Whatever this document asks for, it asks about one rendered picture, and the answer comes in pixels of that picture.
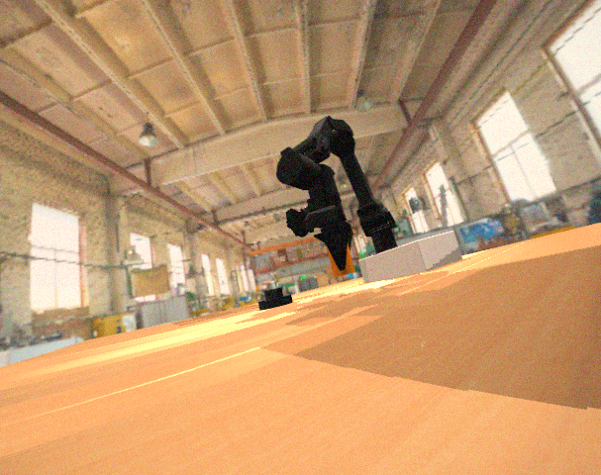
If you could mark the orange cylinder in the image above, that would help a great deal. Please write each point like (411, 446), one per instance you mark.
(349, 267)

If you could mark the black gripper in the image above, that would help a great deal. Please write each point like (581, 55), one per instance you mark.
(330, 217)

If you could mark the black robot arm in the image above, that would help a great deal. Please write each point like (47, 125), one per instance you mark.
(299, 167)

